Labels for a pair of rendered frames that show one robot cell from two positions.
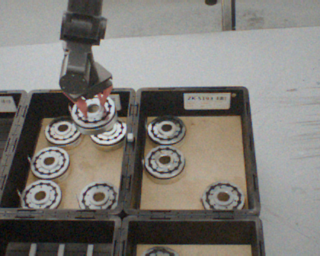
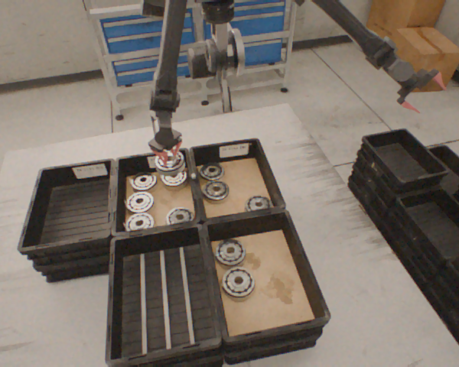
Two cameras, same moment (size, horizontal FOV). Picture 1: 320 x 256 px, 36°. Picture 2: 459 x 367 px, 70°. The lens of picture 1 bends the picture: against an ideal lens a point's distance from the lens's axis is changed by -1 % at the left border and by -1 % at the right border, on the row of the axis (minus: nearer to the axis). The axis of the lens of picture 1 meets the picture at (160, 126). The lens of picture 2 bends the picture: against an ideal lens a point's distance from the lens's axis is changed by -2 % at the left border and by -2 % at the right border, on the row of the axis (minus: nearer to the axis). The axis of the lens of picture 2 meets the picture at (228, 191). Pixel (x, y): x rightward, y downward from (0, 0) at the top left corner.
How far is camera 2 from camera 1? 22 cm
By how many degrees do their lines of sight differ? 11
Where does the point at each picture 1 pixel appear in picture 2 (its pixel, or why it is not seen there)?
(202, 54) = (217, 128)
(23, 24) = (78, 131)
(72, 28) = (158, 100)
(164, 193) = (219, 209)
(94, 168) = (170, 201)
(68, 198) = (157, 222)
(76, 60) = (164, 121)
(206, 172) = (242, 193)
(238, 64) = (242, 131)
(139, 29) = not seen: hidden behind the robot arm
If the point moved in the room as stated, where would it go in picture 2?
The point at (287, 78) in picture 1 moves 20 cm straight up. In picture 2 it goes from (274, 135) to (277, 103)
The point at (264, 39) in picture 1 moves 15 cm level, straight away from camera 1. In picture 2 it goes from (254, 115) to (252, 100)
